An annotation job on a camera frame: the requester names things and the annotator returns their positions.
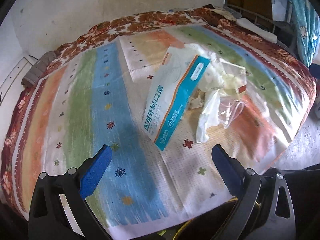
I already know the white rolled cloth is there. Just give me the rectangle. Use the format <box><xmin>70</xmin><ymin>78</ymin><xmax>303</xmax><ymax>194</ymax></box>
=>
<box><xmin>236</xmin><ymin>18</ymin><xmax>278</xmax><ymax>44</ymax></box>

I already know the crumpled yellowish wrapper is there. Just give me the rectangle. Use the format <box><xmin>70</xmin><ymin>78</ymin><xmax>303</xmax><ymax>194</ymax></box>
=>
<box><xmin>199</xmin><ymin>58</ymin><xmax>249</xmax><ymax>98</ymax></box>

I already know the teal patterned curtain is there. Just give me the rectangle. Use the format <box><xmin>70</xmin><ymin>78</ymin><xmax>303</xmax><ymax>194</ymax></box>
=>
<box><xmin>271</xmin><ymin>0</ymin><xmax>319</xmax><ymax>67</ymax></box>

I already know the grey folded cloth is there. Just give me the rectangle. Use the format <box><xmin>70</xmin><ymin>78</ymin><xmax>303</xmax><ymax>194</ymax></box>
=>
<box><xmin>21</xmin><ymin>51</ymin><xmax>57</xmax><ymax>88</ymax></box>

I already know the white tissue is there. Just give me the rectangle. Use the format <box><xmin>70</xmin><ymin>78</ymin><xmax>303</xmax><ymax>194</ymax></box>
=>
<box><xmin>189</xmin><ymin>43</ymin><xmax>233</xmax><ymax>143</ymax></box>

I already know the white blue mask box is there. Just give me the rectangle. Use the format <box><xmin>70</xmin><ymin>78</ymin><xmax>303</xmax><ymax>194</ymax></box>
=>
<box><xmin>142</xmin><ymin>43</ymin><xmax>210</xmax><ymax>151</ymax></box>

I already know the white decorated headboard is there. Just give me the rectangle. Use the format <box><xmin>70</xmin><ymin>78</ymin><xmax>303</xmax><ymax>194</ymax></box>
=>
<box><xmin>1</xmin><ymin>55</ymin><xmax>37</xmax><ymax>104</ymax></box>

